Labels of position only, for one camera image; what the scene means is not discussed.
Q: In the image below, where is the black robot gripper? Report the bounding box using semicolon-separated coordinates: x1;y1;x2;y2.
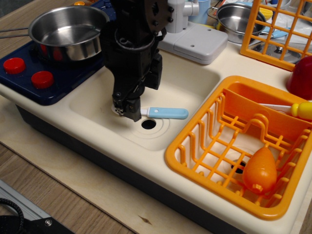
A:
100;0;174;122

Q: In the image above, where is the white spoon with blue handle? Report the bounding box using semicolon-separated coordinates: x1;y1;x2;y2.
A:
111;104;189;120

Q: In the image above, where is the cream toy kitchen sink unit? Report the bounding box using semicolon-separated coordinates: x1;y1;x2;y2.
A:
0;43;311;234

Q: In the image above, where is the right red stove knob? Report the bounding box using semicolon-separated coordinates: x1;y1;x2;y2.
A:
31;71;54;89

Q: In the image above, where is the red stove knob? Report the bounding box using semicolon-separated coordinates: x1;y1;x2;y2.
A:
3;58;26;75
31;71;54;89

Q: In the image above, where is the grey toy faucet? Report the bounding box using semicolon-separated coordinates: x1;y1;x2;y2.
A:
158;0;228;65

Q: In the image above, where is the dark blue toy stove top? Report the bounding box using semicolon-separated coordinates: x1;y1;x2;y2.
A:
0;0;115;105

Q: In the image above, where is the left red stove knob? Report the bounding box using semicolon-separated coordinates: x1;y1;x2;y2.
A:
3;58;26;75

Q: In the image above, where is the light blue plastic cup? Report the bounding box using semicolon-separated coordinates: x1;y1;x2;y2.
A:
188;0;211;24

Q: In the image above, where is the orange plastic dish rack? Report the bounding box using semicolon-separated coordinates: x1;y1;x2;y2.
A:
165;76;312;220

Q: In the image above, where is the steel pot in background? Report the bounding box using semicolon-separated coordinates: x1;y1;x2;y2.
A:
207;2;268;45

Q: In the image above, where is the orange plastic toy carrot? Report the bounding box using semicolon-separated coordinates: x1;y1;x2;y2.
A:
242;147;277;195

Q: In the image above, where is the steel pot lid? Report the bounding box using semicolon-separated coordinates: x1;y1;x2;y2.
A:
250;42;301;64

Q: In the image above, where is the yellow toy corn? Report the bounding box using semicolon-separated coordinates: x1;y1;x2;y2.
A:
259;7;273;20

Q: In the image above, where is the orange plastic grid rack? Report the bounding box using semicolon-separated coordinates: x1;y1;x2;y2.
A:
240;0;312;71

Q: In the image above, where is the red plastic cup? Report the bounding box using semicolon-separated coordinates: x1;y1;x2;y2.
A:
286;56;312;100

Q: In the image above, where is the steel pan with wire handle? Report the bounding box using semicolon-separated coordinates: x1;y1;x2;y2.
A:
0;5;110;63

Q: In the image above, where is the black bracket with screw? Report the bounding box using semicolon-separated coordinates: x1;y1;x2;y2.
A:
24;217;74;234

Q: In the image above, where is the black braided cable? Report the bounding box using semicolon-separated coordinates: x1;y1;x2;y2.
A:
0;197;24;234

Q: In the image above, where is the yellow handled white utensil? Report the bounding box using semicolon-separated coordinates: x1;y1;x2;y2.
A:
260;101;312;120

